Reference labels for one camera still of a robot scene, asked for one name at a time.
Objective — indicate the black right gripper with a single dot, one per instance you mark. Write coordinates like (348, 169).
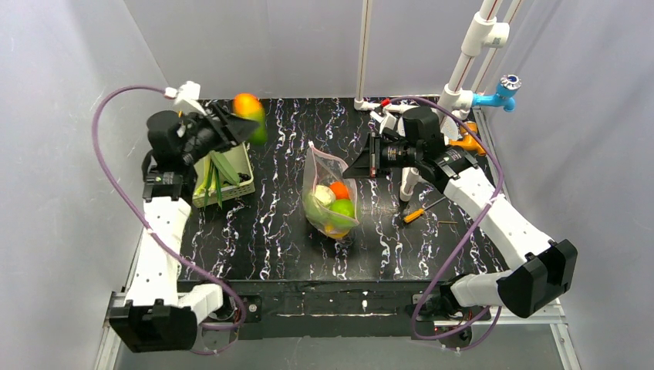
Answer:
(372, 156)

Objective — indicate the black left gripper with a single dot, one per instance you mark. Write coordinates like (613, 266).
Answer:
(219, 131)

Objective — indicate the yellow green mango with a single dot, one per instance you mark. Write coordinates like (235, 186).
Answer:
(249, 106)

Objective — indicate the orange fruit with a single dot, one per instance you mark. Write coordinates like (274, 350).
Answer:
(340, 190)

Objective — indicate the white garlic bulb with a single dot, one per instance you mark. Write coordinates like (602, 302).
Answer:
(323, 196)

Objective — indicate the clear zip top bag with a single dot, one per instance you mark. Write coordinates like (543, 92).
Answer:
(324, 168)

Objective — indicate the green apple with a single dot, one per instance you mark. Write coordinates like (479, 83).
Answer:
(343, 213)

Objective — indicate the yellow lemon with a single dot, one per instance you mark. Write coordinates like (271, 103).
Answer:
(335, 233)

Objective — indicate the pale green cabbage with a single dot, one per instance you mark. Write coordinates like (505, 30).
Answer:
(316, 214)

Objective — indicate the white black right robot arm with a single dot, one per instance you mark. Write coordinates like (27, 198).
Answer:
(540, 269)

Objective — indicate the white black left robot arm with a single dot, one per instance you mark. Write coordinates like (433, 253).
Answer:
(154, 317)

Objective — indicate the cream perforated plastic basket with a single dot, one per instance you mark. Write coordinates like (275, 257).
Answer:
(240, 160)

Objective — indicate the green ridged loofah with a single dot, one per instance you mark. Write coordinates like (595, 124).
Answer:
(225, 168)

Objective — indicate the orange faucet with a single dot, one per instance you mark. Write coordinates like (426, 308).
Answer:
(468, 142)

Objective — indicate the blue faucet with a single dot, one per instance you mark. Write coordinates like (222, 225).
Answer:
(506, 89)

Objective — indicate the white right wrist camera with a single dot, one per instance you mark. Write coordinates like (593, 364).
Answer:
(388, 116)

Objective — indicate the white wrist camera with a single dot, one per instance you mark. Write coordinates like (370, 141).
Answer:
(388, 116)
(185, 98)

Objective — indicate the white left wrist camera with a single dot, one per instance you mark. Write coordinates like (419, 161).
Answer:
(185, 98)

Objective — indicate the orange handled screwdriver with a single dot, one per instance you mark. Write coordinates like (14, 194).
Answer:
(418, 213)

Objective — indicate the white pipe frame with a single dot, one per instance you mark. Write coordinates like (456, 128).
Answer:
(484, 32)

